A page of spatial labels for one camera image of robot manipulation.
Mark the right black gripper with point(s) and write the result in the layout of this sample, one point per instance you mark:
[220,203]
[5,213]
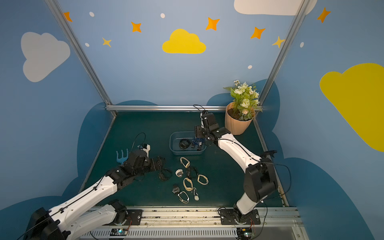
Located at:
[199,133]

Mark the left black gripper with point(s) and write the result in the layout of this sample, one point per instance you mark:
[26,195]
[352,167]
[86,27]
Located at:
[157,163]

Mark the transparent blue watch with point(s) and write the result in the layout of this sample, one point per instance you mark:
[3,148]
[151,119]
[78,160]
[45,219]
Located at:
[197,143]

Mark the black band smartwatch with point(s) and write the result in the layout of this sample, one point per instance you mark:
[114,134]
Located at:
[165,174]

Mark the black wide band watch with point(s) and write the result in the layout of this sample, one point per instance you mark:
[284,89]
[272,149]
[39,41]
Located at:
[184,144]

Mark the cream band watch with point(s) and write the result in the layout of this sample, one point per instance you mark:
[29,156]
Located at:
[203,180]

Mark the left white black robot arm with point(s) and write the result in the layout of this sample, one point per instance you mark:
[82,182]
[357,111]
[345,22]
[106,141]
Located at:
[70,220]

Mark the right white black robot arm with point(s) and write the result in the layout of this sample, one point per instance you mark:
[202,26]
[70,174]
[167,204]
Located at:
[260,174]

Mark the blue plastic storage box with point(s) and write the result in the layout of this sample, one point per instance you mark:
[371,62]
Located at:
[174,144]

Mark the beige square watch upper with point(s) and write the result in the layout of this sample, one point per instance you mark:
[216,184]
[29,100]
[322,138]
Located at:
[185,162]

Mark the small black watch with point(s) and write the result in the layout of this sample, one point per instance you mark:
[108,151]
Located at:
[175,189]

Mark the beige band watch middle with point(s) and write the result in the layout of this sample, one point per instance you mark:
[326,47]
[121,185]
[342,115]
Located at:
[188,184]

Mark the peach ribbed flower pot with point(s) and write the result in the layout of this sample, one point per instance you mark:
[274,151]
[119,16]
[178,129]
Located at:
[236,127]

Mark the artificial white flower plant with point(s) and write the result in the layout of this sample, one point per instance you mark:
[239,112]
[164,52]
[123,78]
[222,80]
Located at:
[245,101]

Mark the red spray bottle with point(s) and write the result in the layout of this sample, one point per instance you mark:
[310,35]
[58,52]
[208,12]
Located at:
[268,154]

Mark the left green circuit board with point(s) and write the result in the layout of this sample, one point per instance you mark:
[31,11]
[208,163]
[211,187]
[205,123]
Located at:
[119,232]

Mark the green circuit board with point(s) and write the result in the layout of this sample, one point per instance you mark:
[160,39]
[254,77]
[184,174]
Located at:
[119,232]
[244,234]

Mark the right green circuit board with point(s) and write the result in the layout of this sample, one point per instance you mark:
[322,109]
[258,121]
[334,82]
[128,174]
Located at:
[244,234]

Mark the blue garden fork wooden handle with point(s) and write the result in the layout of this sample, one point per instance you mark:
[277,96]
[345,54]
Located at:
[122,156]

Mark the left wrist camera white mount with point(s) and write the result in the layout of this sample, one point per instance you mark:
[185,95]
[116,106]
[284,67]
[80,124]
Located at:
[146,148]

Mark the white strap silver watch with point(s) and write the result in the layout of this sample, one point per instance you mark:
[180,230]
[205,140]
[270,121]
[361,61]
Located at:
[179,173]

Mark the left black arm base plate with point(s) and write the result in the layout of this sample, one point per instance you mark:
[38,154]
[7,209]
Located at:
[130,217]

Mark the silver bracelet watch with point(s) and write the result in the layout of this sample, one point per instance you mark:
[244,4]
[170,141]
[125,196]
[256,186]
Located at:
[184,197]

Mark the aluminium frame back bar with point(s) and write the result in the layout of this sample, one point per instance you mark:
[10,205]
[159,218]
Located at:
[147,108]

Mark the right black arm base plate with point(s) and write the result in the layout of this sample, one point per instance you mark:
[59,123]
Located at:
[228,216]

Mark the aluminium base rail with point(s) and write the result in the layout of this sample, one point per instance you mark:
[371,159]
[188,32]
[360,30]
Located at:
[203,223]

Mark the aluminium frame right post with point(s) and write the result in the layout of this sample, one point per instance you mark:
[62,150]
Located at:
[291,34]

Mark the aluminium frame post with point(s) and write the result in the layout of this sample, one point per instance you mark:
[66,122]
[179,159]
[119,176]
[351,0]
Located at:
[57,12]
[291,34]

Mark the aluminium frame left post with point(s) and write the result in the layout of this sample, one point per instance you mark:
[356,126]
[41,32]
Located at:
[57,12]

